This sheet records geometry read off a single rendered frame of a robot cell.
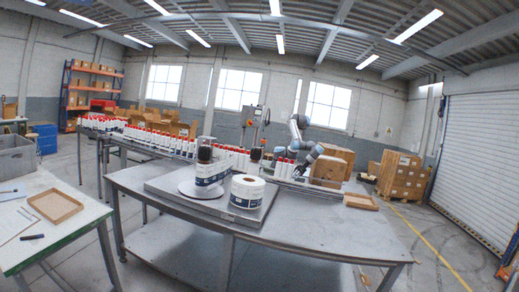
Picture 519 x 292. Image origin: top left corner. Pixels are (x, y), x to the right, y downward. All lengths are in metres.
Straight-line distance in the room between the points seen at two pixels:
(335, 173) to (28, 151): 2.62
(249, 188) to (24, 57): 7.74
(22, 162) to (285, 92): 7.01
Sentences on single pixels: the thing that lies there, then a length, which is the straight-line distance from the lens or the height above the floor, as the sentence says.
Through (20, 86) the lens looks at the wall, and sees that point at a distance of 8.01.
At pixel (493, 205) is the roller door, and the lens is 4.81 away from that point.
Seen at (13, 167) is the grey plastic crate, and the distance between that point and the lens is 1.89.
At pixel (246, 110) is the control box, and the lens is 1.83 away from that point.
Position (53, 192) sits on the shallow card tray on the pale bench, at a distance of 1.57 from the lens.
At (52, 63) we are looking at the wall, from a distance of 8.52.
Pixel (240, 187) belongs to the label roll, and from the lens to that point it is 1.19.
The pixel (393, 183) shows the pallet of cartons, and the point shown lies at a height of 0.46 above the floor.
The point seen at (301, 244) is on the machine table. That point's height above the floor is 0.83.
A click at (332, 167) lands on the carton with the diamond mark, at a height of 1.06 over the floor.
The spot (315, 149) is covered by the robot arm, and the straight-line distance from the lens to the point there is 1.72.
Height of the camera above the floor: 1.43
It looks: 9 degrees down
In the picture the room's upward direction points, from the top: 10 degrees clockwise
